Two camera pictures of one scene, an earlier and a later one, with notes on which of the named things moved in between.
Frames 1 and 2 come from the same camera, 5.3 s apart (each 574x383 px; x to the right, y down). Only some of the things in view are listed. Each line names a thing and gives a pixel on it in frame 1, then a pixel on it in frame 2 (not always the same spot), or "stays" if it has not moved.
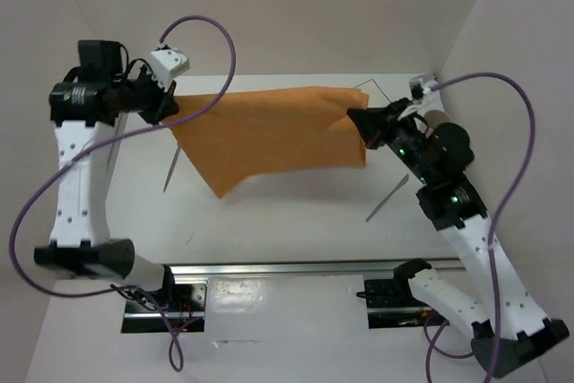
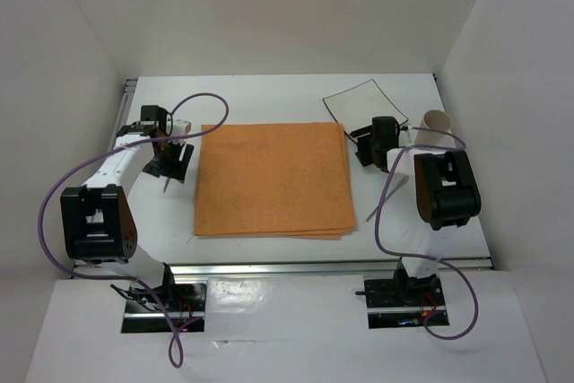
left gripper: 164,104 -> 178,172
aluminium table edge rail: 297,266 stays
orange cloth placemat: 255,129 -> 273,180
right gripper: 374,123 -> 365,158
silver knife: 387,197 stays
